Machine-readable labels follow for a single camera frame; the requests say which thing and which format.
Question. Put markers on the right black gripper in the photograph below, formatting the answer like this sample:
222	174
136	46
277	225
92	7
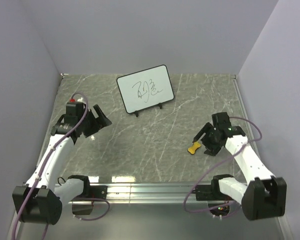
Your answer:
212	150

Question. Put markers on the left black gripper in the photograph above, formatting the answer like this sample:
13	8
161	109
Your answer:
103	120

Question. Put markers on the yellow bone-shaped eraser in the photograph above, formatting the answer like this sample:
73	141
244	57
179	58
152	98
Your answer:
195	146

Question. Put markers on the small white whiteboard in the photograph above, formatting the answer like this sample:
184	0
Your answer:
145	89

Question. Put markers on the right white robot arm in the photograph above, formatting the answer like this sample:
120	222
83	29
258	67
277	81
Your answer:
263	195

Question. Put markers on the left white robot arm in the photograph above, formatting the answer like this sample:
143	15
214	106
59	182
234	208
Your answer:
39	200

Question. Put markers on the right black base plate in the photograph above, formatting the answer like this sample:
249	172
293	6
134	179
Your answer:
203	192

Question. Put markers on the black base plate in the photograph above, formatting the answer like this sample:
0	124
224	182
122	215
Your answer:
92	193
203	192

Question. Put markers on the wire whiteboard stand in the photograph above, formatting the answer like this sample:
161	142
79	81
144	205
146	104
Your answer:
159	105

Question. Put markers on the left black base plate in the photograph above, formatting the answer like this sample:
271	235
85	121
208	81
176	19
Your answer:
92	193

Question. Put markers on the aluminium mounting rail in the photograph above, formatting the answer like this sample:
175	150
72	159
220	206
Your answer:
152	193

